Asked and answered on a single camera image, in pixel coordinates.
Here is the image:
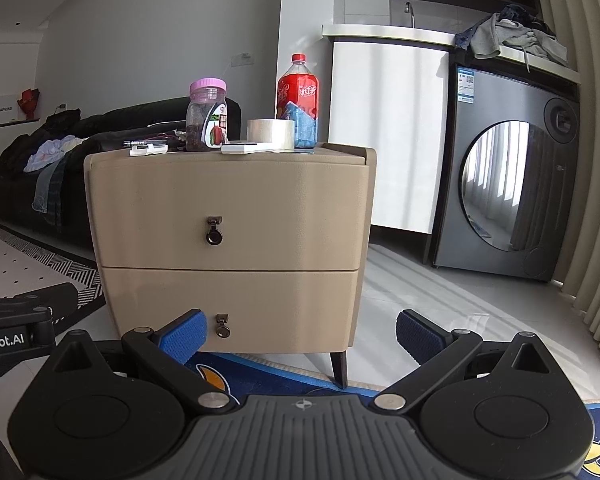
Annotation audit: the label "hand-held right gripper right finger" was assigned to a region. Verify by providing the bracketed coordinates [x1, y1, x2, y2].
[372, 309, 564, 412]

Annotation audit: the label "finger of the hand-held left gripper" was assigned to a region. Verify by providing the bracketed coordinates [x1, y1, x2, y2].
[0, 282, 80, 317]

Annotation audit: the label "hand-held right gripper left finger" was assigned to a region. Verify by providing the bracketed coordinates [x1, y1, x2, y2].
[41, 309, 233, 411]

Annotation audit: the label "beige nightstand drawer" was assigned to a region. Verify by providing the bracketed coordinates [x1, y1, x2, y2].
[85, 152, 372, 269]
[100, 266, 366, 357]

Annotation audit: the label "black and white patterned rug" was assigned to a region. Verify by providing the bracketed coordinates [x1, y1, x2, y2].
[0, 215, 109, 392]

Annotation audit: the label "black leather sofa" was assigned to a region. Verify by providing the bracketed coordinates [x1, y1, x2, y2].
[0, 96, 242, 252]

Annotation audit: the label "blue jeans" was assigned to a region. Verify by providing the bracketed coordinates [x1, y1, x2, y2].
[32, 160, 74, 217]

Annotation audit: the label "blue printed floor mat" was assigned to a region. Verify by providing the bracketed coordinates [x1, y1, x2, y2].
[182, 350, 600, 480]

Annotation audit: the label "light blue garment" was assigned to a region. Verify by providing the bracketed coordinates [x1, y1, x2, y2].
[24, 135, 82, 174]

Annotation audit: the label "beige nightstand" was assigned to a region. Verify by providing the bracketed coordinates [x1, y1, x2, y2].
[83, 142, 378, 391]

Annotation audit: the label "black garment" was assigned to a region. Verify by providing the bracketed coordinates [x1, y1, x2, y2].
[44, 108, 82, 134]

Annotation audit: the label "white sign card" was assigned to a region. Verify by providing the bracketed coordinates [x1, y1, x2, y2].
[0, 94, 21, 126]

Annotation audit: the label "red bouquet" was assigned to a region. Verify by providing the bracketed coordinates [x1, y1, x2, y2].
[17, 88, 41, 121]

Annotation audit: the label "flat white box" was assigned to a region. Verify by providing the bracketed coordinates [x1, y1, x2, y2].
[221, 141, 274, 155]

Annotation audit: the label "white cabinet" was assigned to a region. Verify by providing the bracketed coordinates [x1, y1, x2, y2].
[327, 40, 451, 235]

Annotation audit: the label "clear jar with pink lid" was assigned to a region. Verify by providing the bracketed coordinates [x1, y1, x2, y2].
[185, 77, 229, 153]

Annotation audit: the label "clear packing tape roll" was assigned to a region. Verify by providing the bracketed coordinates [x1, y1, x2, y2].
[246, 118, 296, 154]

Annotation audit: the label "beige curtain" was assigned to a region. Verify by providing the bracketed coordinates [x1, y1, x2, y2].
[537, 0, 600, 370]

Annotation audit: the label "grey washing machine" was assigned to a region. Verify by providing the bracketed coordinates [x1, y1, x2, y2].
[431, 62, 581, 284]

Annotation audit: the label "red drink bottle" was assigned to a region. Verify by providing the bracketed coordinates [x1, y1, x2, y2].
[276, 53, 321, 149]

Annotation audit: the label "grey hoodie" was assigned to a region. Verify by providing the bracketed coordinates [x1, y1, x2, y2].
[470, 12, 570, 74]

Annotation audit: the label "wall shelf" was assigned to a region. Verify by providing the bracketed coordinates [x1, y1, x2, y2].
[0, 117, 41, 132]

